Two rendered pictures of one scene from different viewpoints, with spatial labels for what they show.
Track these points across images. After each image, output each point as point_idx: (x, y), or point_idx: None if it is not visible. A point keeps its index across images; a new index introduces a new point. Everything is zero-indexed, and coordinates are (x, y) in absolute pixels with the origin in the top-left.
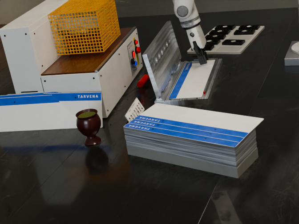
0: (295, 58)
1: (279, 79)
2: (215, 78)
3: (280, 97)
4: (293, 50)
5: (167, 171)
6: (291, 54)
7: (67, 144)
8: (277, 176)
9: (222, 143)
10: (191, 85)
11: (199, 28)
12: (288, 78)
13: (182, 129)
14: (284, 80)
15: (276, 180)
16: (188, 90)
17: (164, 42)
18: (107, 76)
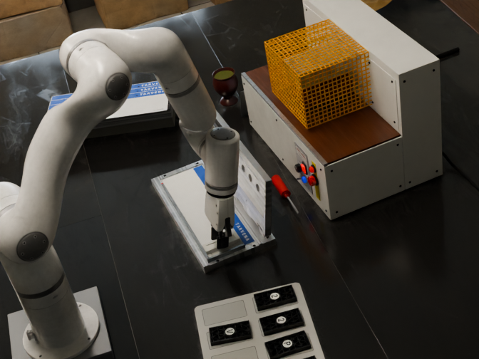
0: (79, 291)
1: (90, 258)
2: (173, 217)
3: (72, 224)
4: (89, 306)
5: None
6: (91, 303)
7: None
8: (30, 133)
9: (64, 95)
10: (196, 195)
11: (210, 197)
12: (79, 263)
13: None
14: (83, 258)
15: (29, 130)
16: (189, 185)
17: (247, 169)
18: (254, 102)
